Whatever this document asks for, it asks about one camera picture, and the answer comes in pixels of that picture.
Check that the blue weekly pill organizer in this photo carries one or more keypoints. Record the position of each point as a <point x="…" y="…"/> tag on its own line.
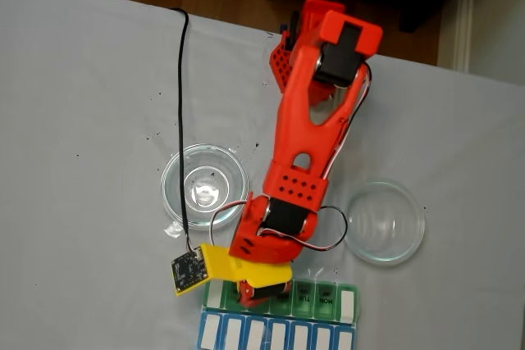
<point x="203" y="331"/>

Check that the green weekly pill organizer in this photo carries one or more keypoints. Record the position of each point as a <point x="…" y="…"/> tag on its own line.
<point x="326" y="301"/>

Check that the orange perforated base bracket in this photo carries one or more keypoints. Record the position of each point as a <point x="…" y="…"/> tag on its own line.
<point x="281" y="65"/>

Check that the black camera circuit board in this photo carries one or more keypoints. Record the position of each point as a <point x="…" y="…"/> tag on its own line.
<point x="188" y="271"/>

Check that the clear glass bowl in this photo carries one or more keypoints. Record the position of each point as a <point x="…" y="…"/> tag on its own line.
<point x="229" y="169"/>
<point x="383" y="223"/>

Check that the white door trim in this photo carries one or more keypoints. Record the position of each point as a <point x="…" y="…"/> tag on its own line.
<point x="465" y="22"/>

